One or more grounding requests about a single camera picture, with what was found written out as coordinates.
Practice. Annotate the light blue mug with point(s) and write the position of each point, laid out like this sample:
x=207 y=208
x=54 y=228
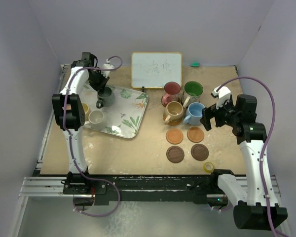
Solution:
x=194 y=114

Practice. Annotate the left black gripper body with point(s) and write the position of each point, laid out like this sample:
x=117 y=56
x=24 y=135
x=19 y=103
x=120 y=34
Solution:
x=98 y=80

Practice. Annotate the floral serving tray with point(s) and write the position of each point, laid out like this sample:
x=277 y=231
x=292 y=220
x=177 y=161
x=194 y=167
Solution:
x=124 y=116

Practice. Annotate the grey mug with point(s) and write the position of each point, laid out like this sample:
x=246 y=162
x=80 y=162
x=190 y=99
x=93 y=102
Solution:
x=105 y=98

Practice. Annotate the green small object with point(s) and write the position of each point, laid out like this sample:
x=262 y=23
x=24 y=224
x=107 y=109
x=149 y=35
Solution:
x=195 y=64

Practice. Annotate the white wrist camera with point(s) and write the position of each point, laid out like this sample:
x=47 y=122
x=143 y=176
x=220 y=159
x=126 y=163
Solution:
x=222 y=93
x=106 y=68

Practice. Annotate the tan brown mug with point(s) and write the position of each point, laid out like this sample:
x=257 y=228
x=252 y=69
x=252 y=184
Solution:
x=174 y=111

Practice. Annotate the woven rattan coaster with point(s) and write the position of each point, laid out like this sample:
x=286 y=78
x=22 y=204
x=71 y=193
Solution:
x=172 y=123

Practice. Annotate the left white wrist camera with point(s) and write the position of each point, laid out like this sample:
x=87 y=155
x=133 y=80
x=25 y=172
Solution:
x=106 y=68

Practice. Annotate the orange wooden coaster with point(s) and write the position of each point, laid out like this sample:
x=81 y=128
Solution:
x=174 y=136
x=195 y=134

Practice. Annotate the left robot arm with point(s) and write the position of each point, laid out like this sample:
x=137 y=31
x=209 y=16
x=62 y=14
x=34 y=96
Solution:
x=70 y=117

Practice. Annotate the aluminium rail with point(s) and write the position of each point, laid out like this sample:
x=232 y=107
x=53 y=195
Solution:
x=52 y=187

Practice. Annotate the yellow tape roll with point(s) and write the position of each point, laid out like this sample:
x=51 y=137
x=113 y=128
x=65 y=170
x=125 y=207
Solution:
x=208 y=167

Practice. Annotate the black base frame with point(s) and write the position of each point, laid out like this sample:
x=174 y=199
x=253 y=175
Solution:
x=198 y=189

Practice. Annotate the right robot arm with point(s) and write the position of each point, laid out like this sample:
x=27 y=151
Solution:
x=257 y=207

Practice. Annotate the small whiteboard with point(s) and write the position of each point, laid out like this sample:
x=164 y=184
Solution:
x=155 y=69

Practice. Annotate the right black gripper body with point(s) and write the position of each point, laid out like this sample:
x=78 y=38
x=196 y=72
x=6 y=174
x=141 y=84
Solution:
x=226 y=114

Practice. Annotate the red pink mug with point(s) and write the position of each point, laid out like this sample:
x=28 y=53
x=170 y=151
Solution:
x=171 y=93

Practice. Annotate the dark walnut coaster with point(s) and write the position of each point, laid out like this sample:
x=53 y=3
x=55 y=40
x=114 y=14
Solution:
x=175 y=154
x=199 y=152

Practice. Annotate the white mug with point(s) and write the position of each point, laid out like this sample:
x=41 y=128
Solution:
x=96 y=121

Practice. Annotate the orange wooden coaster front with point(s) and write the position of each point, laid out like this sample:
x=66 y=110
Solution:
x=174 y=136

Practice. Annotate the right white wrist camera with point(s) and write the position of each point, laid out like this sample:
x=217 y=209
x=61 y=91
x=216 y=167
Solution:
x=222 y=93

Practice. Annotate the green mug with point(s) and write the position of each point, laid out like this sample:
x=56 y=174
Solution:
x=191 y=93

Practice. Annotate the yellow mug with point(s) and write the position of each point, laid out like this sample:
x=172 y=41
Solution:
x=86 y=110

